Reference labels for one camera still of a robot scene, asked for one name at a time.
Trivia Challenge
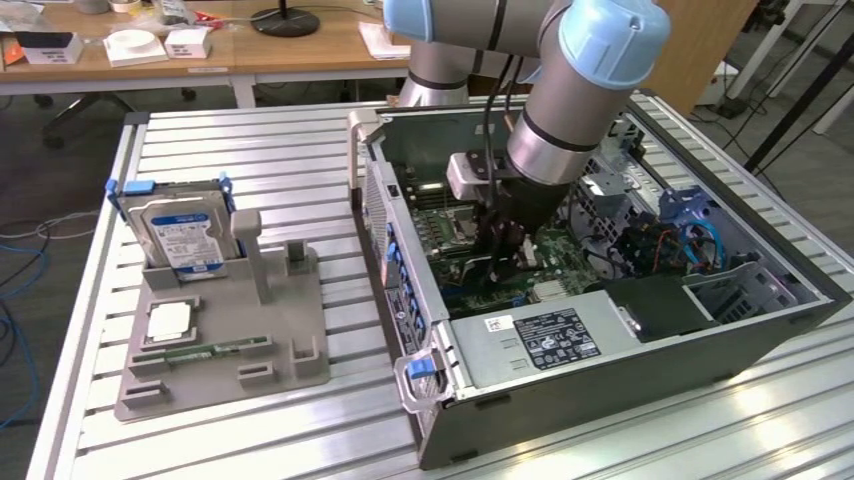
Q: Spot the black office chair base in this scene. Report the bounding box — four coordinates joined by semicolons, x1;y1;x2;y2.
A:
33;87;139;151

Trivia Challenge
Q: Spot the grey printed parts rack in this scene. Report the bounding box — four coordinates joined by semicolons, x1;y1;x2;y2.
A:
114;208;334;424

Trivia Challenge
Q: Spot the orange box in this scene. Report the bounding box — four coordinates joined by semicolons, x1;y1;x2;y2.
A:
0;33;27;72

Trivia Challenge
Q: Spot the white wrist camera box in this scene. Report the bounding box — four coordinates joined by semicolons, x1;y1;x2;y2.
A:
445;149;509;201

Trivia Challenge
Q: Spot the hard disk in blue caddy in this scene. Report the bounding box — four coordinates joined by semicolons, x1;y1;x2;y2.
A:
105;171;237;285

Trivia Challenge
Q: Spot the black round lamp base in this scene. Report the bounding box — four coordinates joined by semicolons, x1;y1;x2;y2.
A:
250;0;322;38

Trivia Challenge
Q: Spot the black graphics card metal bracket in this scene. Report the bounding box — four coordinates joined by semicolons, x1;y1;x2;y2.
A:
437;239;541;296

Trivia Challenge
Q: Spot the green motherboard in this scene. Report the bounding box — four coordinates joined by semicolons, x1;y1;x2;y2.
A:
392;167;609;321

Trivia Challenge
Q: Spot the black power cable bundle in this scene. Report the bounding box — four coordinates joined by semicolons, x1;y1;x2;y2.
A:
613;212;689;279

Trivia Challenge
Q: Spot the white box with black lid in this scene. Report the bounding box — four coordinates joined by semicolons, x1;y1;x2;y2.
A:
14;30;86;66

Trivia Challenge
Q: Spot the CPU socket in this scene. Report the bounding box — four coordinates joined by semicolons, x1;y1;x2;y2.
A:
448;205;488;246

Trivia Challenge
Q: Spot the black power adapter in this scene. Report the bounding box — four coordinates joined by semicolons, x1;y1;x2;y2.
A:
717;97;756;120

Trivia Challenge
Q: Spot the red twisted wire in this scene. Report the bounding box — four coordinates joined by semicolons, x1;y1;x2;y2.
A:
656;227;689;274

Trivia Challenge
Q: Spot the wooden cabinet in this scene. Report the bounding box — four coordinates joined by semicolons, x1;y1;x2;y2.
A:
624;0;763;115

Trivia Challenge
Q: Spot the blue data wire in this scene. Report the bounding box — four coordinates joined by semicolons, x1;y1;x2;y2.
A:
681;219;731;275

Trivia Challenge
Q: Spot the black stand pole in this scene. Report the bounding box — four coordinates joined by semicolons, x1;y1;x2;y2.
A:
744;0;854;176

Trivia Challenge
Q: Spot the green RAM stick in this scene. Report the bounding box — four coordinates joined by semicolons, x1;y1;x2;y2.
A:
163;342;237;362

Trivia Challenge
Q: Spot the grey metal disk bay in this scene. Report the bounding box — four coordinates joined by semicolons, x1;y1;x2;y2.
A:
573;117;669;246

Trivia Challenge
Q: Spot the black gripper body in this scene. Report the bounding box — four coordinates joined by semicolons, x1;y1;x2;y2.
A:
492;175;574;246

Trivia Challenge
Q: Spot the grey metal bay bracket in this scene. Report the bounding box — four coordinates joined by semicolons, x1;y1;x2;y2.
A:
684;259;807;326

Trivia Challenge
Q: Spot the black open PC case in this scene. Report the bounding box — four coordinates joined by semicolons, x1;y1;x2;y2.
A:
346;89;854;471

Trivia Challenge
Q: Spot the black camera cable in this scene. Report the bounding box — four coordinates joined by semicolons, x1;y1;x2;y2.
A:
481;49;529;221

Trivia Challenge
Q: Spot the small white box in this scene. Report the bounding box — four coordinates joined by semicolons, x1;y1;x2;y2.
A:
163;27;214;60

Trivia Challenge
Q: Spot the wooden desk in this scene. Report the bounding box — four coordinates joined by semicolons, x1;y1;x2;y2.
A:
0;0;601;96

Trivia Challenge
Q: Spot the white round dish on box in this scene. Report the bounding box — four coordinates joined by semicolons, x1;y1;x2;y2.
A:
103;28;171;69

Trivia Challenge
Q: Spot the white paper stack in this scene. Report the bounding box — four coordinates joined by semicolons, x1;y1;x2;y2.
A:
357;20;414;62

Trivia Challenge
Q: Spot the silver CPU chip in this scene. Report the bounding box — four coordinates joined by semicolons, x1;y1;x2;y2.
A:
147;305;195;344

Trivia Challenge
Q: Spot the grey power supply unit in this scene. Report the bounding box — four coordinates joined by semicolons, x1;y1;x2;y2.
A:
450;290;646;390

